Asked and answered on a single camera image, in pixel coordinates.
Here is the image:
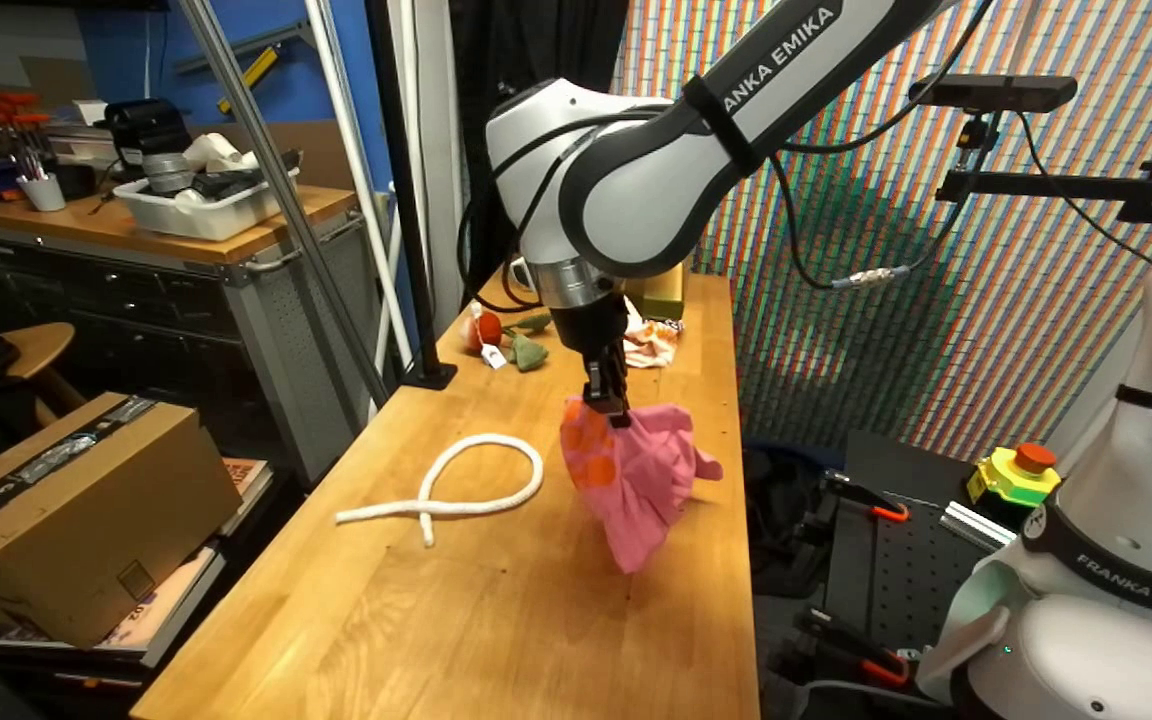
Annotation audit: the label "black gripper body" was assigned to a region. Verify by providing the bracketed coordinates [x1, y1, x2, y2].
[549, 293, 635, 392]

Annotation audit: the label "peach printed shirt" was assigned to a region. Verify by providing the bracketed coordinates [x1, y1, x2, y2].
[622, 321, 689, 377]

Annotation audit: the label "pink shirt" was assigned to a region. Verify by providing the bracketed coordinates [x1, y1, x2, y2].
[555, 396, 727, 579]

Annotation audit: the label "red turnip plushie green leaves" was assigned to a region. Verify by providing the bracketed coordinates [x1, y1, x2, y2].
[464, 306, 555, 377]

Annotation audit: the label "orange black clamp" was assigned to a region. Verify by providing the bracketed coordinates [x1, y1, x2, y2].
[805, 605, 925, 693]
[823, 466, 918, 528]

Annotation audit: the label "white metal rod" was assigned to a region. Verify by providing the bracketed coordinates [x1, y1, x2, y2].
[299, 0, 421, 377]

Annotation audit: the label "black perforated metal plate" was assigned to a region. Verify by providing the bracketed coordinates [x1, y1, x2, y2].
[819, 463, 1008, 661]

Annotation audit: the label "multicolour patterned backdrop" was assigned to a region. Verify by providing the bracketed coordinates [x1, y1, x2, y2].
[608, 0, 1152, 463]

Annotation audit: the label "yellow red emergency stop button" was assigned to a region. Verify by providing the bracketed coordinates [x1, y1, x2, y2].
[966, 437, 1067, 515]

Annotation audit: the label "white plastic bin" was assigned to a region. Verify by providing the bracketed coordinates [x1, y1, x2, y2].
[114, 130, 304, 244]

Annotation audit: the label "wooden top workbench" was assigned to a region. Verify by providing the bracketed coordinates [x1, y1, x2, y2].
[0, 175, 383, 487]

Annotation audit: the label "cardboard box with black tape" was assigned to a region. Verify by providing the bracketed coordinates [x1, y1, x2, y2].
[0, 392, 243, 653]

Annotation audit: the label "round wooden stool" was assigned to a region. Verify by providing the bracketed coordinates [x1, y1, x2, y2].
[0, 317, 87, 420]

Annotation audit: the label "white cup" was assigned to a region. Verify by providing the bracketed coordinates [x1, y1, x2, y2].
[18, 170, 72, 221]

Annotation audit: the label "white rope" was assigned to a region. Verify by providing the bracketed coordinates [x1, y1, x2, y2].
[333, 428, 551, 549]

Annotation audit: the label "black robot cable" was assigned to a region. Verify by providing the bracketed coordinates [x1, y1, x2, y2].
[764, 0, 1008, 300]

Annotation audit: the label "black bar camera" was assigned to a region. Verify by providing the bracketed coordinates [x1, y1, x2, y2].
[903, 72, 1079, 120]

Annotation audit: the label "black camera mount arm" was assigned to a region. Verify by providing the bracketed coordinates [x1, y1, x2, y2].
[931, 110, 1152, 231]

